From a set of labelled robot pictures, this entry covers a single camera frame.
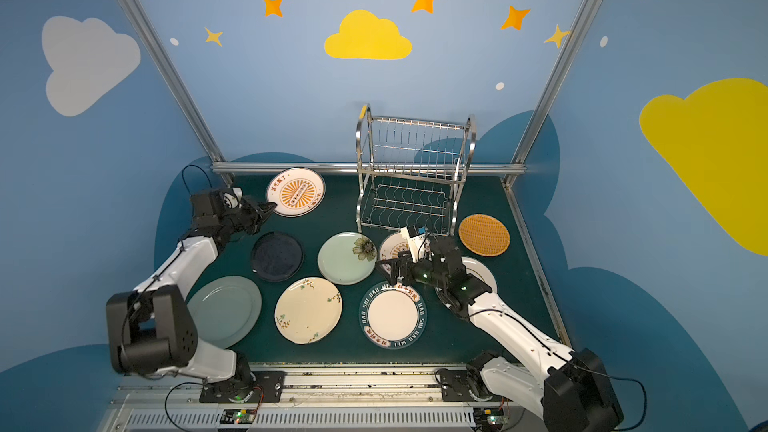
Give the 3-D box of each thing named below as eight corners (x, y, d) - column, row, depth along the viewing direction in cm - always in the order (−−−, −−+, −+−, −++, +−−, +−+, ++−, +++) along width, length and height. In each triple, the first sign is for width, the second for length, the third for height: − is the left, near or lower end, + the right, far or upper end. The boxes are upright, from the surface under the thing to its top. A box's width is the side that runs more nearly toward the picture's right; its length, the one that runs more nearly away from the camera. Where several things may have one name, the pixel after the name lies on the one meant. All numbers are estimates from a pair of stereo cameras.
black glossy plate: (245, 282, 93) (243, 279, 91) (261, 234, 104) (259, 231, 103) (298, 282, 93) (297, 279, 92) (308, 234, 104) (307, 231, 103)
